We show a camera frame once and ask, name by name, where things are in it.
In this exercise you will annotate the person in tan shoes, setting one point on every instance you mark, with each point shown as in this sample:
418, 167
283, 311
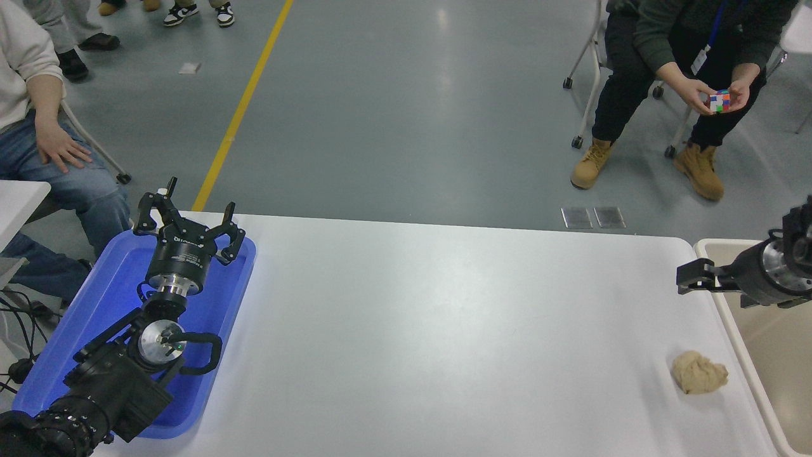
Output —
108, 7

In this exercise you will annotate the person in blue jeans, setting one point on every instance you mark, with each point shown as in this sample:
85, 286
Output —
57, 190

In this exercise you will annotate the blue plastic tray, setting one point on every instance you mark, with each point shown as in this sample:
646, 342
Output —
95, 304

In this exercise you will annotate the booted person's right hand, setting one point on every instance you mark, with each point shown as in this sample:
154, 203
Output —
693, 94

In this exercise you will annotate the small white side table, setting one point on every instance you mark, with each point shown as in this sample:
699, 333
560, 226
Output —
19, 206

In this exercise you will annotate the white ID badge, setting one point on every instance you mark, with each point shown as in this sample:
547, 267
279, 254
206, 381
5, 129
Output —
700, 60

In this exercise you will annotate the grey wheeled chair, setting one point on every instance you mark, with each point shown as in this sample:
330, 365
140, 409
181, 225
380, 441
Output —
587, 63

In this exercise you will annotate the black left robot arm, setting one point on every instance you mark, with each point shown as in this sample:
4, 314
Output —
120, 381

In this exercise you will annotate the metal floor plate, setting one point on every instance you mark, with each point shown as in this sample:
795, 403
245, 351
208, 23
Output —
576, 218
609, 217

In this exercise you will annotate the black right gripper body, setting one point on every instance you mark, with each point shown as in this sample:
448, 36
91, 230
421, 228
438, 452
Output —
752, 276

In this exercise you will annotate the white chair leg with caster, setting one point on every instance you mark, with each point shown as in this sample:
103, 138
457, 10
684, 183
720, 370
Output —
95, 143

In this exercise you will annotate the person in white-black sneakers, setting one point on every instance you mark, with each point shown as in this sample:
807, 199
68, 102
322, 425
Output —
181, 14

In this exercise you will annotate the black power adapter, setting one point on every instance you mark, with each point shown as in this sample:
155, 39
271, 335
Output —
20, 370

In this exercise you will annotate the person's bare forearm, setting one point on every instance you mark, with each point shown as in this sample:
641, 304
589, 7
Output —
45, 98

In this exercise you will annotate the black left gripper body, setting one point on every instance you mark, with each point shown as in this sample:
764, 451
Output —
181, 257

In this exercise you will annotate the person in black shoes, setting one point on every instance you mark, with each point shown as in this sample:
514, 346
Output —
70, 60

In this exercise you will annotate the large pale bin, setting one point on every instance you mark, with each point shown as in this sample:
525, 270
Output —
774, 355

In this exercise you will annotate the booted person's left hand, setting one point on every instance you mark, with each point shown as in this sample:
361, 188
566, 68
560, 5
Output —
739, 95

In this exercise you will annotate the person's hand on thigh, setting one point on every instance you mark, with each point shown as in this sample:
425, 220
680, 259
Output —
60, 149

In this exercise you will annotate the person in tan boots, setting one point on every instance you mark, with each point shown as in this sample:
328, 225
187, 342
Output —
634, 70

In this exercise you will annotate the white paper scrap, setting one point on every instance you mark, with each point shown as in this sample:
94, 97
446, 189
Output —
189, 68

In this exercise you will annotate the multicolour puzzle cube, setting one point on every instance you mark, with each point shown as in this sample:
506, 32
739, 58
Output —
719, 101

